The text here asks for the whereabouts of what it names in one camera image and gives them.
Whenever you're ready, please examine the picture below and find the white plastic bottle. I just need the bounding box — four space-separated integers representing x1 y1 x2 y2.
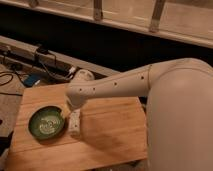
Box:
68 109 81 136

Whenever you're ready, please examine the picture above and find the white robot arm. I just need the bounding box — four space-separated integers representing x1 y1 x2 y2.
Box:
66 58 213 171

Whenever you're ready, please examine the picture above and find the green ceramic bowl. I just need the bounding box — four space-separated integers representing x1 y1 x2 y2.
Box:
28 106 65 140

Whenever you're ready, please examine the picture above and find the wooden table board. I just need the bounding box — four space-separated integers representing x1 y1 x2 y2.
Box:
6 84 147 171

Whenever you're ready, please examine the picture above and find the blue box on floor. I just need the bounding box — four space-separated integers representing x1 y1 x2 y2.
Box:
24 74 40 87

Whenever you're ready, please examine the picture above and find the black cable on floor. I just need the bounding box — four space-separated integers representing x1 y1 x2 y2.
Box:
0 71 24 97

